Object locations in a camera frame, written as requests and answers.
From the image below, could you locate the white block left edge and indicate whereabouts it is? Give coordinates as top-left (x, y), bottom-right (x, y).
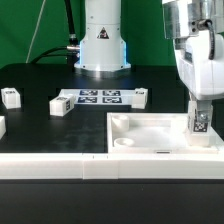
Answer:
top-left (0, 116), bottom-right (6, 140)

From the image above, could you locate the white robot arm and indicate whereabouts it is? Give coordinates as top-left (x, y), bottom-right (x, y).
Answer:
top-left (75, 0), bottom-right (224, 122)

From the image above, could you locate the white obstacle fence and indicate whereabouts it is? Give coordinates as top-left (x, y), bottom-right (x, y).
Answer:
top-left (0, 153), bottom-right (224, 180)

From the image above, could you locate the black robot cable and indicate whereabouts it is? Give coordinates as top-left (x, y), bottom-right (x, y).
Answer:
top-left (30, 0), bottom-right (81, 64)

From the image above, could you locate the white square tabletop part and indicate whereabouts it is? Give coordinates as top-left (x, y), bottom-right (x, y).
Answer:
top-left (107, 113), bottom-right (224, 154)

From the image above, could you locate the paper sheet with markers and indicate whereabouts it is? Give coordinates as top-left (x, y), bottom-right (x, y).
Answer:
top-left (59, 89), bottom-right (134, 105)

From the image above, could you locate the thin white cable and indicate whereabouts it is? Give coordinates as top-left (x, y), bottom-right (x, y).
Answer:
top-left (25, 0), bottom-right (48, 64)

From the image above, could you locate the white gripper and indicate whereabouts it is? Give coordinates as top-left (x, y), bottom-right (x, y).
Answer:
top-left (174, 31), bottom-right (224, 123)

